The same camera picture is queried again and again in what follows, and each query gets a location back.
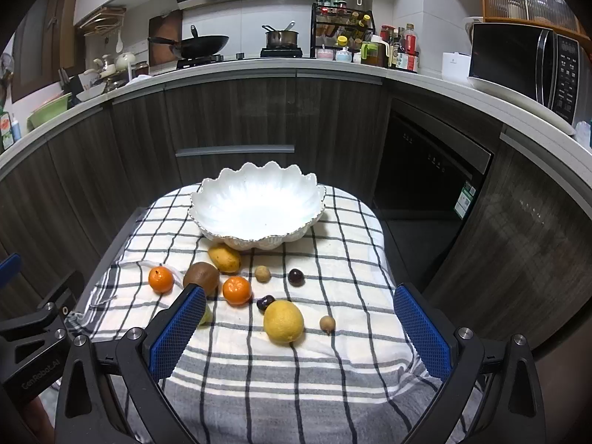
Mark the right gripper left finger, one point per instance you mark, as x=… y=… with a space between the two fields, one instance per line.
x=88 y=410

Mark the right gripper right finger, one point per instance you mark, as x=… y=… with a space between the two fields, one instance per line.
x=502 y=376

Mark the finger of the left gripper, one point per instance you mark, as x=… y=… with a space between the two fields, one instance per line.
x=9 y=269

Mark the orange mandarin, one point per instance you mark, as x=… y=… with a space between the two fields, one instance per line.
x=237 y=291
x=161 y=280

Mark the brown kiwi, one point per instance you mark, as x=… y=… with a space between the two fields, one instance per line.
x=203 y=275

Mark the yellow lemon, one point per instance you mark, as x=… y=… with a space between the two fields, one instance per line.
x=283 y=322

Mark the dark cherry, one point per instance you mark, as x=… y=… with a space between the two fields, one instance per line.
x=296 y=278
x=263 y=303

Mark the yellow mango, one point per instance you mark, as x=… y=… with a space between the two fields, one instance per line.
x=225 y=259

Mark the checkered table cloth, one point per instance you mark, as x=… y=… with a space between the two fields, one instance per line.
x=364 y=383

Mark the green basin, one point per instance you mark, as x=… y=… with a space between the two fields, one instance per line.
x=48 y=111

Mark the black dishwasher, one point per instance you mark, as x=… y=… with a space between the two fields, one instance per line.
x=429 y=178

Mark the white teapot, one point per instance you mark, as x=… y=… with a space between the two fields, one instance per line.
x=125 y=60

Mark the white scalloped bowl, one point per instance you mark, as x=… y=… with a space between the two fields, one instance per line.
x=258 y=207

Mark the gas stove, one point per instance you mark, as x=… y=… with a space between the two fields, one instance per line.
x=218 y=58

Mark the black wok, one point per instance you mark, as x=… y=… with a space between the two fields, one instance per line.
x=198 y=46

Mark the white box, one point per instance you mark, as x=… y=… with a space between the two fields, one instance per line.
x=455 y=67

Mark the red label bottle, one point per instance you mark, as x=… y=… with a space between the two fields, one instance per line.
x=410 y=40

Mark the black microwave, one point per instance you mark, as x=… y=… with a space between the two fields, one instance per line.
x=534 y=68

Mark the green lid jug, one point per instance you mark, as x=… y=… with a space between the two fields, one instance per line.
x=374 y=53

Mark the black spice rack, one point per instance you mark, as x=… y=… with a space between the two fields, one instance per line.
x=329 y=23

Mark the steel saucepan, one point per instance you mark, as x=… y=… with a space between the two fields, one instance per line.
x=285 y=38

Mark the grey drawer handle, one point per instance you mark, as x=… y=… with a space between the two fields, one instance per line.
x=236 y=149

